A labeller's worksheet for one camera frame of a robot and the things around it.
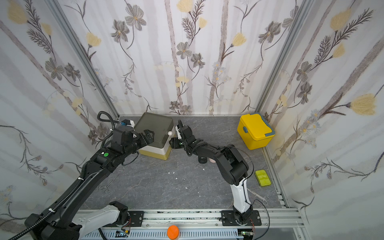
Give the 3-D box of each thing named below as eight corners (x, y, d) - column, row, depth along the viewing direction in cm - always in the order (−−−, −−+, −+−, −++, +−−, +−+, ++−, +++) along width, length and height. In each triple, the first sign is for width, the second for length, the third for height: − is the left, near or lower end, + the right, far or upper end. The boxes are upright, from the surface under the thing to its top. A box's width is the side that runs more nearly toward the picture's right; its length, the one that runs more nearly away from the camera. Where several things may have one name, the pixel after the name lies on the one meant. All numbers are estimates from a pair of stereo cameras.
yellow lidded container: (246, 153, 101) (253, 141, 89) (233, 129, 115) (237, 115, 103) (269, 148, 104) (278, 135, 92) (253, 125, 118) (259, 111, 106)
